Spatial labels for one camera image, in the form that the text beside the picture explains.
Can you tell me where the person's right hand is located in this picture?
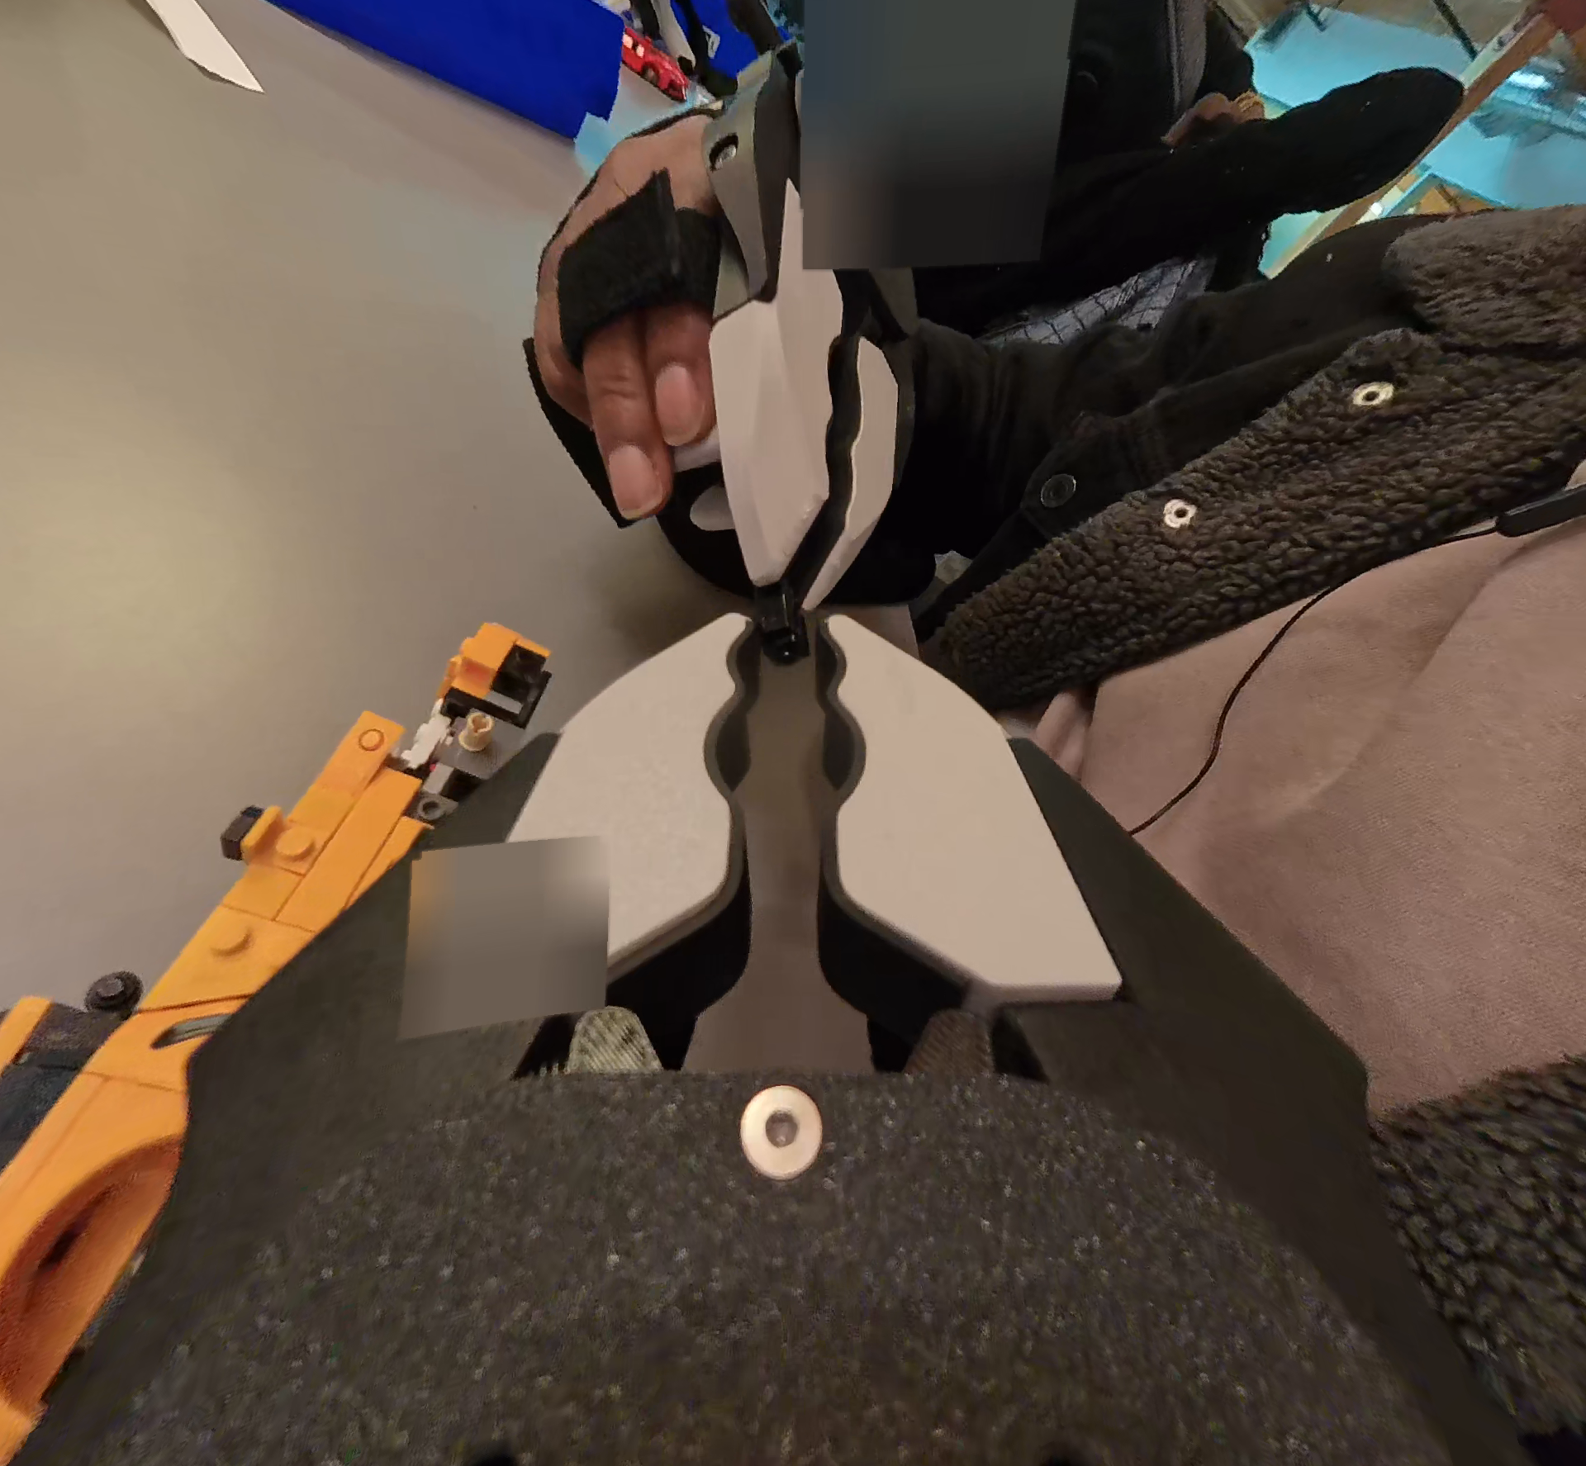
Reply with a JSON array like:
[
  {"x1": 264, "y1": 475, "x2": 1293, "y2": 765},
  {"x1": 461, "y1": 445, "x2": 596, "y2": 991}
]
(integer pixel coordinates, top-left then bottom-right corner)
[{"x1": 532, "y1": 107, "x2": 724, "y2": 527}]

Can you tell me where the orange black lego car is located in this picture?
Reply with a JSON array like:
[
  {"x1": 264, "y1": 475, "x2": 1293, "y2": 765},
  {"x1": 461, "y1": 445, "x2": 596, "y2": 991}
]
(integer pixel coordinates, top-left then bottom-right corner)
[{"x1": 0, "y1": 621, "x2": 551, "y2": 1424}]

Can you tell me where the black wired earphone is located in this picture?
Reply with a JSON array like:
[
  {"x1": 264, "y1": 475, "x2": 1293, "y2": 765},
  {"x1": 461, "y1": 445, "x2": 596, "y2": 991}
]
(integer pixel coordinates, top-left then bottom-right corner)
[{"x1": 1124, "y1": 486, "x2": 1586, "y2": 838}]

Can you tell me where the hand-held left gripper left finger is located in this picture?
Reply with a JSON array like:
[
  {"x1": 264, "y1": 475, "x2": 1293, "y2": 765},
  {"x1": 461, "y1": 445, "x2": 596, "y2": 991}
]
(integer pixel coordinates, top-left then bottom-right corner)
[{"x1": 509, "y1": 613, "x2": 760, "y2": 1070}]

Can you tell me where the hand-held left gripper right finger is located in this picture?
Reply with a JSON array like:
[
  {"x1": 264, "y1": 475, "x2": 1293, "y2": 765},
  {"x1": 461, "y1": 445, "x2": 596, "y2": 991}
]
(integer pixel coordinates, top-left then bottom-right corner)
[{"x1": 817, "y1": 613, "x2": 1124, "y2": 1068}]

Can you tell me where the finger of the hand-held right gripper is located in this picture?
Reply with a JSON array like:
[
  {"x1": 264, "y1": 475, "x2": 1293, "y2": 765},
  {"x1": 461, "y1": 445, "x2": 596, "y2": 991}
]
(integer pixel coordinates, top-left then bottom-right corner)
[
  {"x1": 791, "y1": 335, "x2": 902, "y2": 610},
  {"x1": 711, "y1": 183, "x2": 846, "y2": 590}
]

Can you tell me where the black lego piece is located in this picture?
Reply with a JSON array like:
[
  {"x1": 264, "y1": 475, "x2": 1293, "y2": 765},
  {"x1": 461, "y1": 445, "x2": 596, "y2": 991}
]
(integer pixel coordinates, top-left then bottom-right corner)
[{"x1": 756, "y1": 578, "x2": 812, "y2": 665}]

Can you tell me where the red toy car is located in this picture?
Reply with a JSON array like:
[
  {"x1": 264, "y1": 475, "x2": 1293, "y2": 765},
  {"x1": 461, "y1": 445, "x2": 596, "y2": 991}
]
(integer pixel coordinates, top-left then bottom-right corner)
[{"x1": 619, "y1": 27, "x2": 692, "y2": 104}]

